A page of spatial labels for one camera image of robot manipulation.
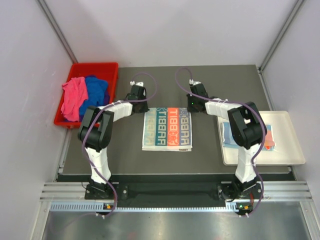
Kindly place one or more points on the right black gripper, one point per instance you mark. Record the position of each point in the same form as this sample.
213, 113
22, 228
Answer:
189, 108

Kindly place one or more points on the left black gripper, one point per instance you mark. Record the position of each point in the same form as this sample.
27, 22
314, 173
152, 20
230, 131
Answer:
145, 108

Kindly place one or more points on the beige rabbit letter towel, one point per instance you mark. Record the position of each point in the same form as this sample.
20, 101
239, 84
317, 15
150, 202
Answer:
167, 129

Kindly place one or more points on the dark blue towel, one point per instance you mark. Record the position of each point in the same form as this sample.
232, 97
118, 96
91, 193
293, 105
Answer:
93, 95

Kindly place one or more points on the blue polka dot towel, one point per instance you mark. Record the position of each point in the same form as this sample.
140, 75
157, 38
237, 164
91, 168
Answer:
229, 142

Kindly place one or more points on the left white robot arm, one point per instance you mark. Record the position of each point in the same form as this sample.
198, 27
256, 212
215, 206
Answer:
95, 135

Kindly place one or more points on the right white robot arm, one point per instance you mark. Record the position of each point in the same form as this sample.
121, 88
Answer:
246, 126

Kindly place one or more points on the purple towel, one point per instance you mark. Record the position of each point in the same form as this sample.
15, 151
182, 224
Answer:
107, 98

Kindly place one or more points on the pink towel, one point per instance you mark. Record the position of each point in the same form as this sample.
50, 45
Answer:
75, 93

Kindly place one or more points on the white plastic tray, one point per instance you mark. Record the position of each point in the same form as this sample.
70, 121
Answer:
287, 150

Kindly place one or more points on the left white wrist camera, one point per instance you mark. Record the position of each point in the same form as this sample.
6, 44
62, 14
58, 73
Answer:
136, 83

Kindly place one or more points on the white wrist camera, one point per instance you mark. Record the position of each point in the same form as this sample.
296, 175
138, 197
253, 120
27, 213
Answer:
136, 83
194, 82

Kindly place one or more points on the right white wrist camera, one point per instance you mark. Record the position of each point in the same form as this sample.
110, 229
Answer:
194, 82

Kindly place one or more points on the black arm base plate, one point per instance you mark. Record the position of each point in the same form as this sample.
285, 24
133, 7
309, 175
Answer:
173, 190

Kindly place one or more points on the aluminium frame rail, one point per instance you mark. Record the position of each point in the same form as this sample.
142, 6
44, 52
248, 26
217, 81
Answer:
277, 191

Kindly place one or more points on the grey slotted cable duct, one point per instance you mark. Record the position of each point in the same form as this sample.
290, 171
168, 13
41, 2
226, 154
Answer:
102, 207

